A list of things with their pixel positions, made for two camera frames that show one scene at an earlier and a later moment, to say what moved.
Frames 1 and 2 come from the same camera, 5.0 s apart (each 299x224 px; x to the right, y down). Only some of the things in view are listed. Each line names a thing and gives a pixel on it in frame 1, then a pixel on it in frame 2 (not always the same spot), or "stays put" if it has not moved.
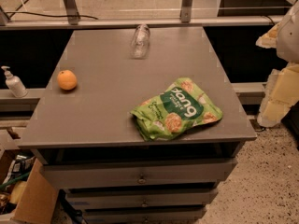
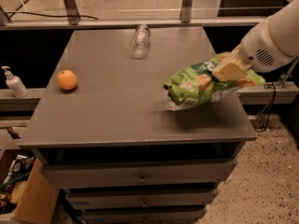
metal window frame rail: (187, 19) stays put
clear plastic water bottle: (140, 46) stays put
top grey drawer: (83, 175) stays put
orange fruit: (66, 79) stays put
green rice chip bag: (164, 115) to (196, 85)
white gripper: (289, 36) to (260, 51)
